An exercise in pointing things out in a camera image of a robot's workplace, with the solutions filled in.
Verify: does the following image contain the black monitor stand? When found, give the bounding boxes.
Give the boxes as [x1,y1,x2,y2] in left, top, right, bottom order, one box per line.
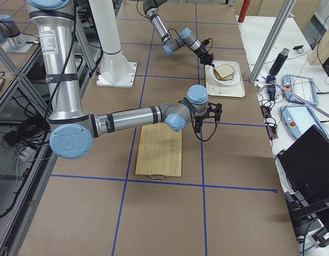
[285,191,329,237]

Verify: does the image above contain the upper blue teach pendant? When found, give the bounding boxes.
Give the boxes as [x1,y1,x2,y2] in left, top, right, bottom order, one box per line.
[283,74,318,106]

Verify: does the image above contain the bread slice under egg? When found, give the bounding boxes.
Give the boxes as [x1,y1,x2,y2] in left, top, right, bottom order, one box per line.
[219,75,233,81]

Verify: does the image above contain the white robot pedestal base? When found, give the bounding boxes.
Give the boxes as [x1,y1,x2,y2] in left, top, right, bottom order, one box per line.
[89,0,137,88]

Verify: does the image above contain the black laptop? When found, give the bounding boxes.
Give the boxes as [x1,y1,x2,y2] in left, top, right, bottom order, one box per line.
[278,125,329,200]

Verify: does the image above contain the white round plate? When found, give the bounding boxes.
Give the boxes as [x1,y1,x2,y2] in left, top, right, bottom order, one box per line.
[210,64,240,85]

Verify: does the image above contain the red bottle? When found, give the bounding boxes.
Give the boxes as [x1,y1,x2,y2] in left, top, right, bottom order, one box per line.
[238,0,251,23]

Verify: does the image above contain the wooden cutting board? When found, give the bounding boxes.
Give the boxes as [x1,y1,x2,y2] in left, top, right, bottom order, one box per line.
[135,123,182,179]

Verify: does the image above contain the bread slice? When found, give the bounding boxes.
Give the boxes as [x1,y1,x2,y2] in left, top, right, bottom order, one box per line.
[219,75,233,81]
[214,64,235,80]

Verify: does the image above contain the blue teach pendant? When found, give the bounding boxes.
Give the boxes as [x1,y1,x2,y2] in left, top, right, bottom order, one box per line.
[283,74,318,106]
[280,105,329,139]

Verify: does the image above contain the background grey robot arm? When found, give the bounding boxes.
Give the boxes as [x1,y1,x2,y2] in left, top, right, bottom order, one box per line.
[0,14,39,54]

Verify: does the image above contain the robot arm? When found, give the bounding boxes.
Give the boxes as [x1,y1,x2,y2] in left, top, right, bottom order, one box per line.
[27,1,222,159]
[137,1,214,67]

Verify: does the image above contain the lower blue teach pendant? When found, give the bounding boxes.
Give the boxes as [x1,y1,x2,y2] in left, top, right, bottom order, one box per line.
[280,105,329,139]

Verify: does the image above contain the aluminium frame post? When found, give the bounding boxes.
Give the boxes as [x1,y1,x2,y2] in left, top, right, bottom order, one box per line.
[249,0,296,83]

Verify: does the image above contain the black water bottle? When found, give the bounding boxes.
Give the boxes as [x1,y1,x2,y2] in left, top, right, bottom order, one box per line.
[269,48,289,76]

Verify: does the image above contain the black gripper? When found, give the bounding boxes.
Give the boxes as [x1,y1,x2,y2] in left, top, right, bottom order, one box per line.
[194,102,222,133]
[194,44,215,67]

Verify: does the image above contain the cream bear serving tray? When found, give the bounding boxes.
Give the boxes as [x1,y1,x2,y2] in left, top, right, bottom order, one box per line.
[205,60,245,98]

